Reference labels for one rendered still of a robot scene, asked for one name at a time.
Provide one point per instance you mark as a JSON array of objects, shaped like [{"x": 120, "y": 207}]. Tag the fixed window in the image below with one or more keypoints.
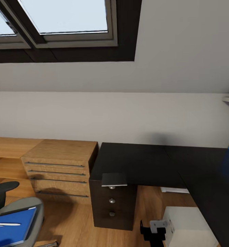
[{"x": 47, "y": 31}]

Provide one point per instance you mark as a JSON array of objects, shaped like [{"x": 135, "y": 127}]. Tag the folder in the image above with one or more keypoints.
[{"x": 15, "y": 234}]

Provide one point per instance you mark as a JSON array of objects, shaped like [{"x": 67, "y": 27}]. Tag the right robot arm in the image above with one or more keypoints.
[{"x": 155, "y": 233}]

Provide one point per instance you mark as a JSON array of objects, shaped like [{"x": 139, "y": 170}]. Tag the desktop computer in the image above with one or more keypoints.
[{"x": 187, "y": 228}]

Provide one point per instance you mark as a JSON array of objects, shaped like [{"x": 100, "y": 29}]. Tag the desk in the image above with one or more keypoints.
[{"x": 202, "y": 172}]

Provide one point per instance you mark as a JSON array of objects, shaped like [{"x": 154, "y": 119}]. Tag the swivel chair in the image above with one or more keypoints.
[{"x": 22, "y": 204}]

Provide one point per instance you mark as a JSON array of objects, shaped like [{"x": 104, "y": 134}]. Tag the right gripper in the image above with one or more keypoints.
[{"x": 152, "y": 237}]

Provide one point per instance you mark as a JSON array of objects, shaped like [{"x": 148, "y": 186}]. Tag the notebook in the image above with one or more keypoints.
[{"x": 114, "y": 179}]

